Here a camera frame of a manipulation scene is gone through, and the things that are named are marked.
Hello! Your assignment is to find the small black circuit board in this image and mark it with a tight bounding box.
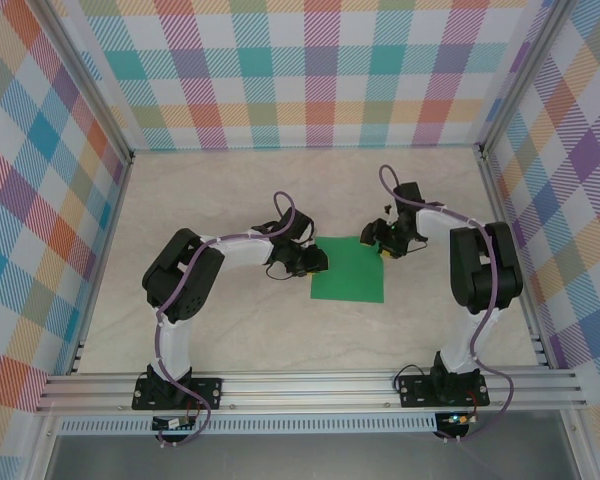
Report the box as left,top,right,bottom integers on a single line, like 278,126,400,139
152,417,196,432

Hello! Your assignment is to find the thin black left gripper cable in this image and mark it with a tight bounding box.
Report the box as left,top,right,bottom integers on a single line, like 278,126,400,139
265,259,294,282

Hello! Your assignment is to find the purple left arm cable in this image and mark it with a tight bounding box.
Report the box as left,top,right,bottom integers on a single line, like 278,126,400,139
152,191,301,448

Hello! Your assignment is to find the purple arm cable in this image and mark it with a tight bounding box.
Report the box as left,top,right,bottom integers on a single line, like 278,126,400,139
152,191,301,448
378,164,514,444

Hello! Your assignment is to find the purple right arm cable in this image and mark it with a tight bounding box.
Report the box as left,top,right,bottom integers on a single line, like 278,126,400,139
378,164,514,444

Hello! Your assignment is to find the aluminium side rail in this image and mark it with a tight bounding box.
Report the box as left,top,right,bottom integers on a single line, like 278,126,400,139
67,154,136,376
474,144,554,371

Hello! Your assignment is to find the long aluminium mounting rail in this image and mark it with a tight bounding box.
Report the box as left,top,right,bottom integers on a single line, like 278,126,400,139
34,368,589,414

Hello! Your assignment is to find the thin black base cable loop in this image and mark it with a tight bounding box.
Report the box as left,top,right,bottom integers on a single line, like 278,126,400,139
393,364,434,396

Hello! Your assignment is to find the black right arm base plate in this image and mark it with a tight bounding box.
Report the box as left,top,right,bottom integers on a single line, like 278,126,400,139
398,373,490,409

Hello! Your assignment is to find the perforated metal cable tray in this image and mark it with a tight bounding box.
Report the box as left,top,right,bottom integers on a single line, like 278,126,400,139
59,415,439,435

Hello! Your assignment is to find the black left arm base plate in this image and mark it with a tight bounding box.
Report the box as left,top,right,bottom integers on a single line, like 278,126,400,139
132,375,224,411

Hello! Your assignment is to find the aluminium frame post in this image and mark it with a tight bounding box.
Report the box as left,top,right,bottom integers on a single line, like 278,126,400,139
474,0,574,161
32,0,136,164

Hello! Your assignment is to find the aluminium frame leg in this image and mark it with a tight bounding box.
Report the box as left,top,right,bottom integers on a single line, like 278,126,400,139
559,407,594,480
27,412,64,480

